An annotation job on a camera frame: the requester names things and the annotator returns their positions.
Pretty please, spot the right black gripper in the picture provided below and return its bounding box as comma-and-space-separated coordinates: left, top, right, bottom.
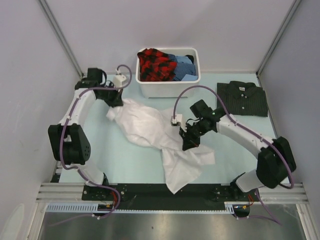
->
179, 119, 211, 151

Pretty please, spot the white long sleeve shirt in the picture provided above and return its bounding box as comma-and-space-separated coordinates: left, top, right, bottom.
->
106, 98, 215, 194

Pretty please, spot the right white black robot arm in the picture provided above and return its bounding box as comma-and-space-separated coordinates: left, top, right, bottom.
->
171, 100, 297, 201

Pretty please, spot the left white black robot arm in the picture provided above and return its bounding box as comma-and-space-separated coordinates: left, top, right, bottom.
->
48, 67, 132, 200

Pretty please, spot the red black plaid shirt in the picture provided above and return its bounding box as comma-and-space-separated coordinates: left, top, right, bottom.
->
137, 48, 178, 82

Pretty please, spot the white plastic bin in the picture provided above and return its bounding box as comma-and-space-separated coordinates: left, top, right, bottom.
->
135, 47, 201, 98

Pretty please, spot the folded black striped shirt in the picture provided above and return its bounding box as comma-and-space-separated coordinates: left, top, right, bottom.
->
216, 81, 269, 117

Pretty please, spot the blue patterned shirt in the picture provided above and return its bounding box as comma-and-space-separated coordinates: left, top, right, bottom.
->
168, 54, 198, 82

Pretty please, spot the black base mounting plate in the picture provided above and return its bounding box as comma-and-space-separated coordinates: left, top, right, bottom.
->
81, 182, 261, 211

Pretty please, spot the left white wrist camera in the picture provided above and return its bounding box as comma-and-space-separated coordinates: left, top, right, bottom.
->
112, 73, 128, 89

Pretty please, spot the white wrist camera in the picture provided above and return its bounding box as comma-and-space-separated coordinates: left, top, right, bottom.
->
170, 114, 187, 132
112, 73, 128, 89

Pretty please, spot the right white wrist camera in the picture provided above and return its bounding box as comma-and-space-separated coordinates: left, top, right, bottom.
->
170, 114, 187, 132

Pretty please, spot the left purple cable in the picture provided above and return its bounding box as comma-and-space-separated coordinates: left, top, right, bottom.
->
48, 64, 132, 227

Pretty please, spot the left aluminium corner post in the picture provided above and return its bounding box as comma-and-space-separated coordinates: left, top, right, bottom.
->
36, 0, 84, 79

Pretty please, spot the aluminium corner post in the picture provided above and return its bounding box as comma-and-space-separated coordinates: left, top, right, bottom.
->
255, 0, 302, 78
36, 0, 84, 79

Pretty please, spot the aluminium front rail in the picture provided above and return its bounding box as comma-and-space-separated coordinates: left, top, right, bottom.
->
36, 183, 309, 204

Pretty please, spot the white slotted cable duct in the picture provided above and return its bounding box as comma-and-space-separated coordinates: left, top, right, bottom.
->
46, 202, 234, 215

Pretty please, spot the right aluminium corner post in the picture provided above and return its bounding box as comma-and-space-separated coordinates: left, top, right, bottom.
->
255, 0, 302, 78

